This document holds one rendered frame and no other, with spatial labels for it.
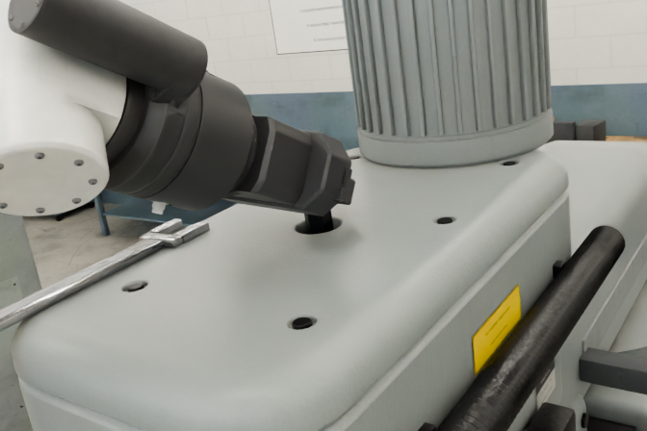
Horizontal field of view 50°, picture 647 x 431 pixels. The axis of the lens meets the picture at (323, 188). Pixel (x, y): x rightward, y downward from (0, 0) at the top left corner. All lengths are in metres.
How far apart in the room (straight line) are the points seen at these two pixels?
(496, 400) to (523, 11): 0.35
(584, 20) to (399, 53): 4.18
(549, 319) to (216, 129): 0.30
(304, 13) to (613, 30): 2.37
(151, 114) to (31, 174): 0.07
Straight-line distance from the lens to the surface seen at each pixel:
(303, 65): 5.85
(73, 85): 0.37
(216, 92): 0.42
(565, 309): 0.59
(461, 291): 0.48
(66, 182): 0.36
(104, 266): 0.53
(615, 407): 0.98
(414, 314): 0.43
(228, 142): 0.42
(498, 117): 0.66
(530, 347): 0.53
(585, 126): 4.39
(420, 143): 0.66
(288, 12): 5.87
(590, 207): 0.94
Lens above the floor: 2.07
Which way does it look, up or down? 16 degrees down
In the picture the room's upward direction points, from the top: 8 degrees counter-clockwise
